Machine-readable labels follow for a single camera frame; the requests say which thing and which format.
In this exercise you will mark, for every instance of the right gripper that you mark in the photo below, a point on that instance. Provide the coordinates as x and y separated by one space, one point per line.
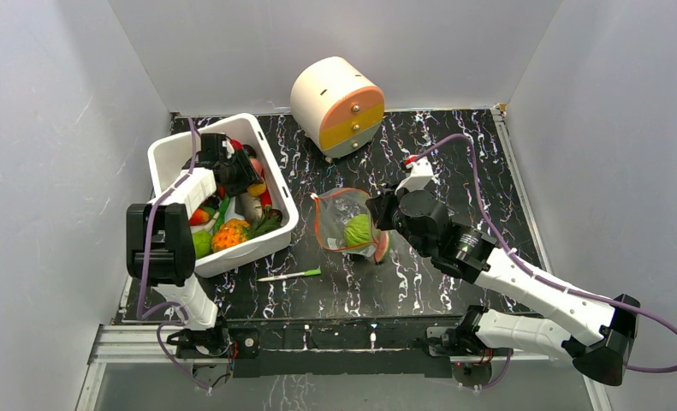
380 210

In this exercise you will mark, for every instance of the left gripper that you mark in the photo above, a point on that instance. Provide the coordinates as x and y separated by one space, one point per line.
247 177

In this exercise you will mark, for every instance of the toy orange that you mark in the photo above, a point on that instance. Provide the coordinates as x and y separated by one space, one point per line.
257 189

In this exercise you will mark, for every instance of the toy watermelon slice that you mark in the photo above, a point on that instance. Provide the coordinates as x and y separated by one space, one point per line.
381 245

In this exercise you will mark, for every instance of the green toy cabbage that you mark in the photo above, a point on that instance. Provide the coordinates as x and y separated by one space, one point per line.
357 231

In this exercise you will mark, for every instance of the clear zip top bag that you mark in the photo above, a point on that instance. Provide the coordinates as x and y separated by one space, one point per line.
334 209

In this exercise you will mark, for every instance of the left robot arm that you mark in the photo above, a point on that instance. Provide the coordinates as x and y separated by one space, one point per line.
160 250

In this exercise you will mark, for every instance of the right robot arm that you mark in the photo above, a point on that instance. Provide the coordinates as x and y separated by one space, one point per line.
595 334

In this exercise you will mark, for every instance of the toy peach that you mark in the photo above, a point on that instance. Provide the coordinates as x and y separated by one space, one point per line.
258 167

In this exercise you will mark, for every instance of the red toy apple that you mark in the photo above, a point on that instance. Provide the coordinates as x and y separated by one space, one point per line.
236 145

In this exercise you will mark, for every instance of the red toy chili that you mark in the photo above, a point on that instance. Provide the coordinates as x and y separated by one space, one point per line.
266 200

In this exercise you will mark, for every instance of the toy strawberry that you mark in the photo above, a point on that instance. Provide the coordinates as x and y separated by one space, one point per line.
201 216

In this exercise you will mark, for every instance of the toy pineapple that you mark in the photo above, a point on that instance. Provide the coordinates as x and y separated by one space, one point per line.
237 231

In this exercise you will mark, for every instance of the green toy lime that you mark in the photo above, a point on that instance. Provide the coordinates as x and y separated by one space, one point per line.
202 243

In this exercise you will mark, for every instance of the round mini drawer cabinet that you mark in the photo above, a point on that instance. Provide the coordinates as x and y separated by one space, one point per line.
336 106

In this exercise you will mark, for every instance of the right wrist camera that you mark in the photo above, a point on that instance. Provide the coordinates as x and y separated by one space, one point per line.
419 174

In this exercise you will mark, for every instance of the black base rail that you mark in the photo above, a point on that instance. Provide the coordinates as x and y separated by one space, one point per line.
337 346

